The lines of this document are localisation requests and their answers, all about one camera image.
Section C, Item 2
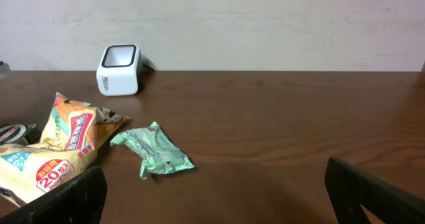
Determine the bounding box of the yellow snack bag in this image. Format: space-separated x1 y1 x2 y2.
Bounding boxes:
1 93 129 207

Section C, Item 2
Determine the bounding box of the mint green snack packet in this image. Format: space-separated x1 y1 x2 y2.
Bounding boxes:
110 122 195 179

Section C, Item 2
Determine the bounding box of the white barcode scanner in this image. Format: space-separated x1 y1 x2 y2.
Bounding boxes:
96 44 143 96

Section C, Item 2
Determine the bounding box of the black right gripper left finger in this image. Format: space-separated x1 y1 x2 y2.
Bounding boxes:
1 166 108 224

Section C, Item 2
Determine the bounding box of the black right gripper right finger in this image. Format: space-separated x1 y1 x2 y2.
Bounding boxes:
325 157 424 224

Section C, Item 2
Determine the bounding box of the dark green round-logo packet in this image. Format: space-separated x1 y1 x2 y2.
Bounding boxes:
1 124 41 146

